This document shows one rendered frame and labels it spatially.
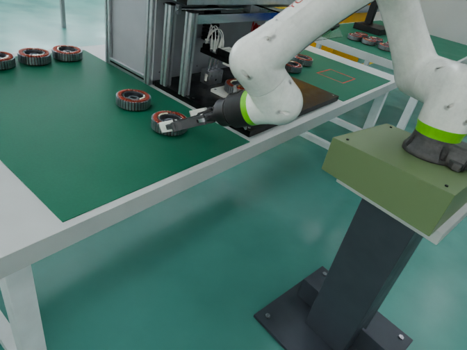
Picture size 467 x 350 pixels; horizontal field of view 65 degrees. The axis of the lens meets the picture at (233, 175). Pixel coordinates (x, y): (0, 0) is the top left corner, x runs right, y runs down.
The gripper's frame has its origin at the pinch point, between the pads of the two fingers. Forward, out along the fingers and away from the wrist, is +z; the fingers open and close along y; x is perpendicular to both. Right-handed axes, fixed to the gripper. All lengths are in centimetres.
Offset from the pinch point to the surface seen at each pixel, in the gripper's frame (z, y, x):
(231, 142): -10.2, -8.9, 10.6
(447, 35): -9, -571, 30
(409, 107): -23, -195, 48
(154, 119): 5.1, 4.5, -2.2
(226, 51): 2.6, -36.1, -16.4
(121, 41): 41, -23, -31
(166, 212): 68, -39, 52
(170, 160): -5.7, 13.2, 8.1
